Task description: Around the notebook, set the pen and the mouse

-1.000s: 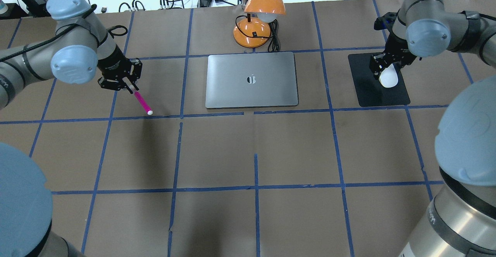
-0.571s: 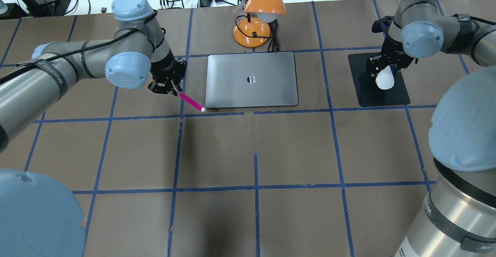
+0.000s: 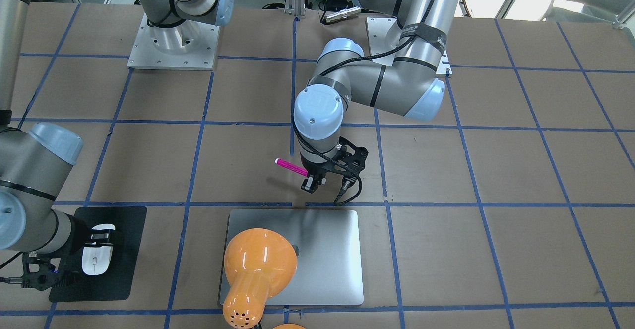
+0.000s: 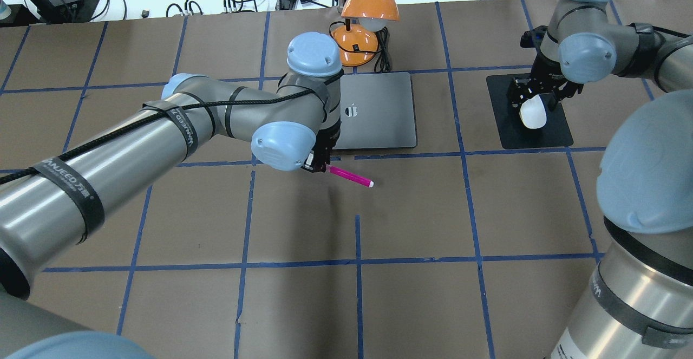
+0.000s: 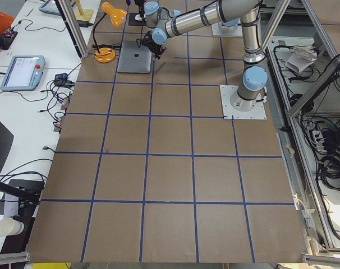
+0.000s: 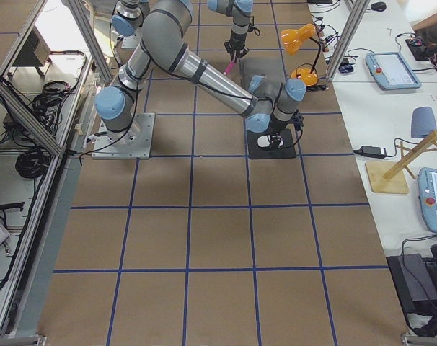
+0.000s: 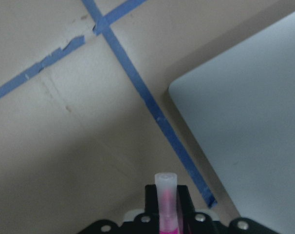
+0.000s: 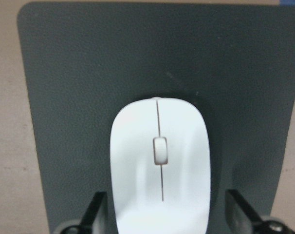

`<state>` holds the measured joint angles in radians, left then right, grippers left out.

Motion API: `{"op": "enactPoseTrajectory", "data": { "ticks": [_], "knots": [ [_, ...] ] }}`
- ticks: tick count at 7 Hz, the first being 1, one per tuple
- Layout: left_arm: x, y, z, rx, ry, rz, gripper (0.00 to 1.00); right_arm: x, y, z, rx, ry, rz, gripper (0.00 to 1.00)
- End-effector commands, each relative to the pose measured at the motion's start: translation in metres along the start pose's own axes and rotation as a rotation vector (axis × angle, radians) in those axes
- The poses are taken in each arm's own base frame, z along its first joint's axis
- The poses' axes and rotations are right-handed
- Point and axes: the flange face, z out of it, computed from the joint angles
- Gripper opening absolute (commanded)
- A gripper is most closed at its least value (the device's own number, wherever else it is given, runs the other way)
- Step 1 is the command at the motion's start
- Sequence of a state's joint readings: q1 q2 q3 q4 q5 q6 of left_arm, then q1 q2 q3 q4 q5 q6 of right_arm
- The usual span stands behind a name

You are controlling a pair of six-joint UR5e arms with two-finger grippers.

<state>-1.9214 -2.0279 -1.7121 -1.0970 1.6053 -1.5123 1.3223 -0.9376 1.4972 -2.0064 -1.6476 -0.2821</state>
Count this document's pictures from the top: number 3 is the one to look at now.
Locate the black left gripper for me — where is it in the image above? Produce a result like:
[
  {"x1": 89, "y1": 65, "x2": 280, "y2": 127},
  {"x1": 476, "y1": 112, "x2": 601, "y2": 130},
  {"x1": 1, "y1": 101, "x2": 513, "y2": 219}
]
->
[{"x1": 300, "y1": 137, "x2": 368, "y2": 194}]

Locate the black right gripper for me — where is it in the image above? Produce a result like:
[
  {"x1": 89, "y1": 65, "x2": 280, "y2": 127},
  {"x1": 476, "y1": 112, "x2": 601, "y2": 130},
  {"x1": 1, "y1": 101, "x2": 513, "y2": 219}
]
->
[{"x1": 21, "y1": 227, "x2": 116, "y2": 291}]

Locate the white computer mouse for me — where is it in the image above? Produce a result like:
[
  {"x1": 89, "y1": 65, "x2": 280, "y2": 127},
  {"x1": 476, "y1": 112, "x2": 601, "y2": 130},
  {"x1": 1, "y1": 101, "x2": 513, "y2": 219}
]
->
[{"x1": 81, "y1": 223, "x2": 116, "y2": 275}]

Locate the pink highlighter pen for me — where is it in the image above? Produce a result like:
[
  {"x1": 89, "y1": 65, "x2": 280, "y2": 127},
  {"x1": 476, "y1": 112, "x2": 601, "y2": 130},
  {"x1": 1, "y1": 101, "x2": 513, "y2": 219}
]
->
[{"x1": 274, "y1": 158, "x2": 308, "y2": 178}]

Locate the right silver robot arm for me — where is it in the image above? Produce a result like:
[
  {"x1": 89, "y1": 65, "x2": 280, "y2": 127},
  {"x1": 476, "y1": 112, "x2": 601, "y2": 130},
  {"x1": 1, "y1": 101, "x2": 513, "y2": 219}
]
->
[{"x1": 0, "y1": 0, "x2": 115, "y2": 291}]

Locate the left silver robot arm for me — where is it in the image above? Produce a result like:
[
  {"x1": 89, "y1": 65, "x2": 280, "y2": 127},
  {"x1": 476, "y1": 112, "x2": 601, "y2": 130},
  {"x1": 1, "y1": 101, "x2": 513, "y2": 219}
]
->
[{"x1": 292, "y1": 0, "x2": 459, "y2": 193}]

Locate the silver closed laptop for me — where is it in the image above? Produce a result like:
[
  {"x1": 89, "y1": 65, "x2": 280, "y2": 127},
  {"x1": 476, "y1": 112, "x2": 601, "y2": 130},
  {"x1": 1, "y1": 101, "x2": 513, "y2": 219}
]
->
[{"x1": 226, "y1": 208, "x2": 364, "y2": 306}]

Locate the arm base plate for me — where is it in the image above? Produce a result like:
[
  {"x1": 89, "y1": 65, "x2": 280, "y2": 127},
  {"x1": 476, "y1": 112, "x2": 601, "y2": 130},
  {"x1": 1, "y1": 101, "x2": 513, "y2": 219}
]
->
[
  {"x1": 127, "y1": 15, "x2": 221, "y2": 71},
  {"x1": 366, "y1": 17, "x2": 452, "y2": 76}
]

